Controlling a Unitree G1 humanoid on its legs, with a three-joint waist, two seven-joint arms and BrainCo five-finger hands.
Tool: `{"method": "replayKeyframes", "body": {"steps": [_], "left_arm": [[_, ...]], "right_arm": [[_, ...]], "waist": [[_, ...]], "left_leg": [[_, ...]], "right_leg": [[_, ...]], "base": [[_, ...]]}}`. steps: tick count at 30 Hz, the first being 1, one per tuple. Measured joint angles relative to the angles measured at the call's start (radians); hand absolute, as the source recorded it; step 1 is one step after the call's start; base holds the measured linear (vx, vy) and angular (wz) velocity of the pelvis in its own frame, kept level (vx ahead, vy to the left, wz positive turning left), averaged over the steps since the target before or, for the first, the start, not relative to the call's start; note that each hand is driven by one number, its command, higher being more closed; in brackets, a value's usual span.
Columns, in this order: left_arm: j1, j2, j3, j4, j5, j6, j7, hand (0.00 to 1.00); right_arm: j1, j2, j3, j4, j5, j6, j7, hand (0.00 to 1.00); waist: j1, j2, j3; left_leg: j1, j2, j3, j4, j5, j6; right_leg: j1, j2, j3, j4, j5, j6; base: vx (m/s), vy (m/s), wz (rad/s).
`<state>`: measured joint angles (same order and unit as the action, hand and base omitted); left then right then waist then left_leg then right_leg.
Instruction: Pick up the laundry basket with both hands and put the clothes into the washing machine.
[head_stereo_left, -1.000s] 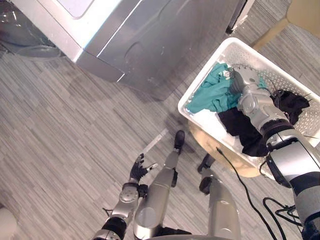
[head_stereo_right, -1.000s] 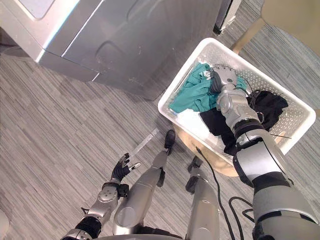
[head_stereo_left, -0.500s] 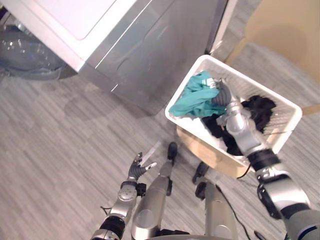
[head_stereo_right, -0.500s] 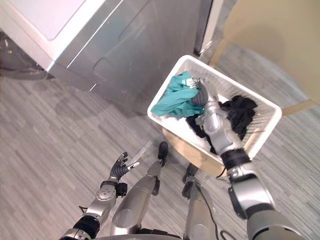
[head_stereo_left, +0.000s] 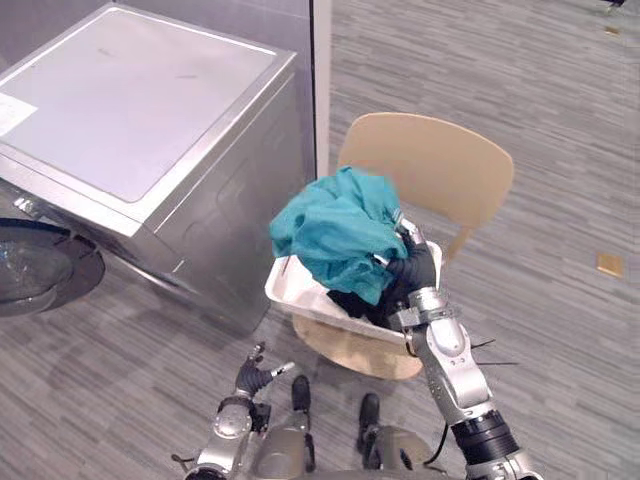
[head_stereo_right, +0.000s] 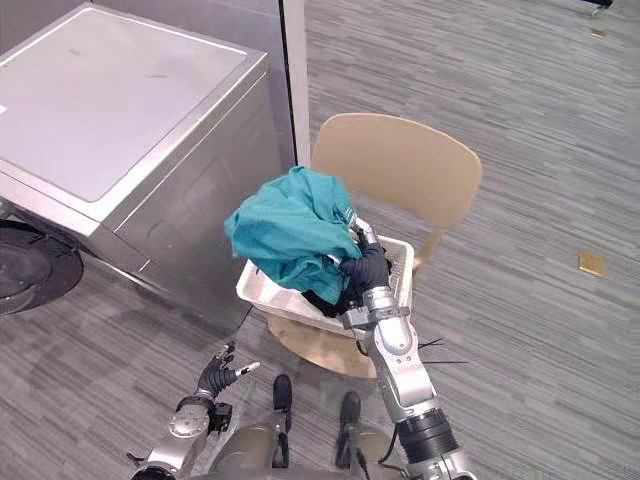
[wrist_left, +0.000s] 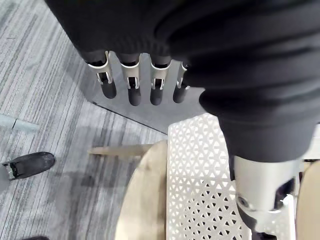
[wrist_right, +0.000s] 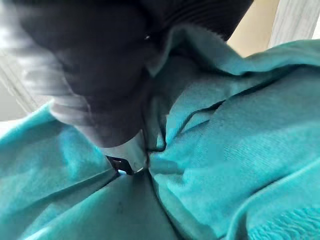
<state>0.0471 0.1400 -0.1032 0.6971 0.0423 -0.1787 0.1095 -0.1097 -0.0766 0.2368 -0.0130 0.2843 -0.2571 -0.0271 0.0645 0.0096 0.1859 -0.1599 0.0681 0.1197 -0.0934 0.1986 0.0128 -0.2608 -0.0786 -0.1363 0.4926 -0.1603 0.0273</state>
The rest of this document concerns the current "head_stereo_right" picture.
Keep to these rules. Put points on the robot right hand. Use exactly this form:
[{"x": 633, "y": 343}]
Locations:
[{"x": 369, "y": 270}]

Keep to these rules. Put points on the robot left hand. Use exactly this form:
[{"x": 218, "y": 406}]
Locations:
[{"x": 218, "y": 375}]

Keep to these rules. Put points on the teal cloth garment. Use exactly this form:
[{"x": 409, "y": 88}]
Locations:
[{"x": 292, "y": 230}]

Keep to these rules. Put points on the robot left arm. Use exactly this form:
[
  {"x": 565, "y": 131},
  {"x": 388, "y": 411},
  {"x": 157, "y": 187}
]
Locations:
[{"x": 187, "y": 435}]

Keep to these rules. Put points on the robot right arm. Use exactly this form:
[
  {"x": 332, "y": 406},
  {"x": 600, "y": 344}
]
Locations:
[{"x": 402, "y": 370}]

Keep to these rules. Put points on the black clothing in basket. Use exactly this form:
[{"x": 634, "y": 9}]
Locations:
[{"x": 325, "y": 302}]

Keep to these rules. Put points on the white plastic laundry basket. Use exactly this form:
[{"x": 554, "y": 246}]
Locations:
[{"x": 280, "y": 295}]

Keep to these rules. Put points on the silver washing machine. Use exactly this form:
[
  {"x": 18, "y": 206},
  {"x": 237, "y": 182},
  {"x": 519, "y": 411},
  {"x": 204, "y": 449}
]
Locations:
[{"x": 115, "y": 135}]

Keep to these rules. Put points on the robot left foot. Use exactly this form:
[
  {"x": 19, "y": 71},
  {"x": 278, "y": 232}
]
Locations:
[{"x": 283, "y": 392}]

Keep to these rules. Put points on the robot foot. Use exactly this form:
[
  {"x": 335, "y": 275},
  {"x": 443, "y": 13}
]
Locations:
[
  {"x": 349, "y": 407},
  {"x": 283, "y": 392}
]

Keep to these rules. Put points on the robot silver torso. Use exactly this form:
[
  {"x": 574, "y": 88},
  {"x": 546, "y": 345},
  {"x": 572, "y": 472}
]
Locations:
[{"x": 280, "y": 450}]

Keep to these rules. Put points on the beige wooden chair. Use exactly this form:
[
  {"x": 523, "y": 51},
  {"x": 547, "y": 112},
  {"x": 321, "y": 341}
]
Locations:
[{"x": 400, "y": 170}]

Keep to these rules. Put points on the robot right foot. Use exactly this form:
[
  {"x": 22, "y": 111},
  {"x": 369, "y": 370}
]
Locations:
[{"x": 349, "y": 407}]

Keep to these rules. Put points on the black round washer door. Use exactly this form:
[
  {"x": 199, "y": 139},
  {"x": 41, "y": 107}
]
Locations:
[{"x": 30, "y": 270}]

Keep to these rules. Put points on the yellow floor marker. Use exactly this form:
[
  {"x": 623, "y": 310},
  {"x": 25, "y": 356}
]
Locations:
[{"x": 591, "y": 263}]

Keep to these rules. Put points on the white partition post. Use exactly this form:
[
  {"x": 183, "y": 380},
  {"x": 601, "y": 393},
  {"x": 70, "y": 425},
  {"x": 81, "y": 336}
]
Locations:
[{"x": 295, "y": 80}]

